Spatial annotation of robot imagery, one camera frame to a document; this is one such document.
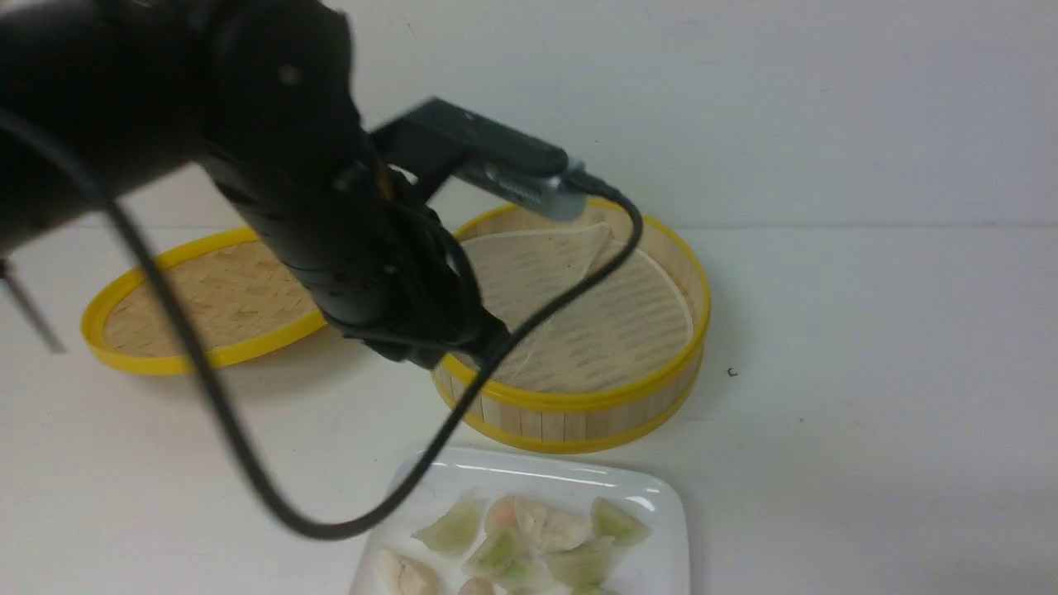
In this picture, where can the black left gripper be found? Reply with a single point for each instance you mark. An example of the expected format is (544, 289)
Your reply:
(432, 305)

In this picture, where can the pale green dumpling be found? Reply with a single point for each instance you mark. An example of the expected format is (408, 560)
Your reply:
(453, 533)

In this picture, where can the pink shrimp dumpling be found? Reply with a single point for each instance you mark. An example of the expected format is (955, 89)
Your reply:
(544, 527)

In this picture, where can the green dumpling plate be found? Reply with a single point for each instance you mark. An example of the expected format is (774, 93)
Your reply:
(504, 560)

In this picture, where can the white dumpling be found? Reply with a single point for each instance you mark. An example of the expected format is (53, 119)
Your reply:
(406, 575)

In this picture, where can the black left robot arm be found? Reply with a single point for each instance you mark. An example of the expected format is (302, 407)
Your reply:
(256, 93)

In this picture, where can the white rectangular plate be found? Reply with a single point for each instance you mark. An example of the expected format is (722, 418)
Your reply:
(481, 522)

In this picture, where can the yellow-rimmed bamboo steamer lid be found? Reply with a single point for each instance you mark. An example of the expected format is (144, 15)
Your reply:
(241, 299)

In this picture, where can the yellow-rimmed bamboo steamer basket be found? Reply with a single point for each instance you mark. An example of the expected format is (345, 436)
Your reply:
(564, 424)

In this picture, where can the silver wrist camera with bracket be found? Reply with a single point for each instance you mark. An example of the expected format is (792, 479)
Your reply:
(437, 140)

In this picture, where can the black cable tie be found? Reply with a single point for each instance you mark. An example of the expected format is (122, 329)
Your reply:
(29, 309)

